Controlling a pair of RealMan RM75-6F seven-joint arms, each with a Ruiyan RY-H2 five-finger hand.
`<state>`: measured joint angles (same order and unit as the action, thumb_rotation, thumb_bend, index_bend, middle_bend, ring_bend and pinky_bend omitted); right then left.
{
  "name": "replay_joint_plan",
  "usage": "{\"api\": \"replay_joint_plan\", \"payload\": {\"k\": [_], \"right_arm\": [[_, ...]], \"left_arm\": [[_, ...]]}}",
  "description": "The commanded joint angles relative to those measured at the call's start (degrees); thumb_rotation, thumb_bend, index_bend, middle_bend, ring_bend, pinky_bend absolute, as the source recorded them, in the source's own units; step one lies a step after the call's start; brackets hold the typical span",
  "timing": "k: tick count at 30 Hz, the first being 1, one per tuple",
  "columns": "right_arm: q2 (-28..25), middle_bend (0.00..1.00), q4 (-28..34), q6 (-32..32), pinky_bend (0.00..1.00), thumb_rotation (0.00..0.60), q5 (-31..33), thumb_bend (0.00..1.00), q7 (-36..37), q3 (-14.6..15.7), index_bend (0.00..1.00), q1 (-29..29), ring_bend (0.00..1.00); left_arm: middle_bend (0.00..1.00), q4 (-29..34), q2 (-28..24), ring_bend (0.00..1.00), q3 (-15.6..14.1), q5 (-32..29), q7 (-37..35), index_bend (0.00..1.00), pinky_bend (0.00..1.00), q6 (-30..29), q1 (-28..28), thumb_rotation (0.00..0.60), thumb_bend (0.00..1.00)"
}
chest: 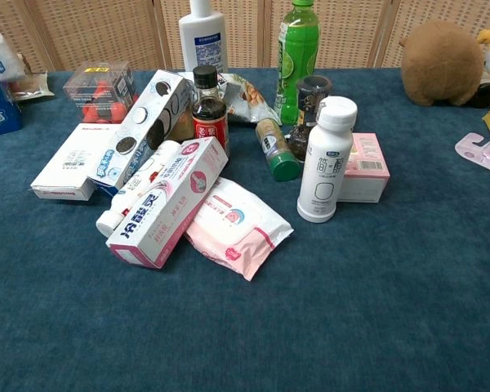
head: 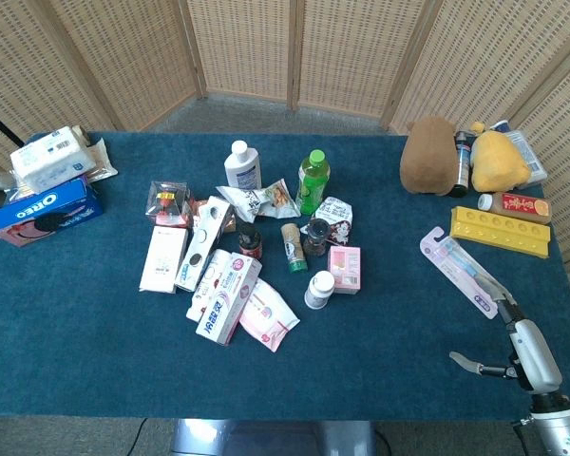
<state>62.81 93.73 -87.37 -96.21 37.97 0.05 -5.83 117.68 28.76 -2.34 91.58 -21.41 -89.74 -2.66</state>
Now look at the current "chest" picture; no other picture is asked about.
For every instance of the blue table cloth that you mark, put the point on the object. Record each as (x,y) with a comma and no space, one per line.
(351,286)

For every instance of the oreo cookie box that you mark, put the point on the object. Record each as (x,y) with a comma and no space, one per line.
(147,126)

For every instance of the brown plush toy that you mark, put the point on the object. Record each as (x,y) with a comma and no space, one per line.
(441,63)

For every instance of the nut snack bag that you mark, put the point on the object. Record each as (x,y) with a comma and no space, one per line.
(247,100)

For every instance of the dark soy sauce bottle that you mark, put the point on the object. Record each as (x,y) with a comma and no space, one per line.
(209,110)

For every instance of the black pepper grinder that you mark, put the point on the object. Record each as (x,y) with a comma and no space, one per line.
(308,122)

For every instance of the white yogurt drink bottle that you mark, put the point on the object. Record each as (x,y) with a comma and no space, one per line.
(326,163)

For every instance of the pink blister card pack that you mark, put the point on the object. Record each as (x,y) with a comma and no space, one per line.
(484,153)

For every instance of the green drink bottle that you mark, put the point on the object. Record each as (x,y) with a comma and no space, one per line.
(296,61)

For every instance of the white flat lotion bottle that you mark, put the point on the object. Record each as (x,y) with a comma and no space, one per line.
(203,36)

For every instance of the clear box with red items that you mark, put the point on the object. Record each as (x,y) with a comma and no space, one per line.
(100,94)

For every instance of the pink and white small box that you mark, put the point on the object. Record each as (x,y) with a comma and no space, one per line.
(367,163)

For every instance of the white tube with red print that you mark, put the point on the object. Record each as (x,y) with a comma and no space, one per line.
(136,181)

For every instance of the white flat cardboard box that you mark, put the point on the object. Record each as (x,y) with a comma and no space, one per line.
(67,163)

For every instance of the pink white toothpaste box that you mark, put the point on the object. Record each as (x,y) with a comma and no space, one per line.
(167,204)

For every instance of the wicker folding screen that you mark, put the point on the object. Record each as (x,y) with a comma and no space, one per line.
(106,32)

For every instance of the small clear snack packet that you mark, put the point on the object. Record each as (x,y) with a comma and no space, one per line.
(30,83)

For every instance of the green capped spice jar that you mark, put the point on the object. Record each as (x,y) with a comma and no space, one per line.
(278,151)

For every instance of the pink wet wipes pack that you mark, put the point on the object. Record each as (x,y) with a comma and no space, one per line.
(237,226)

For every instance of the white plastic wrapped pack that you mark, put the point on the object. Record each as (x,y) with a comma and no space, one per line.
(0,55)

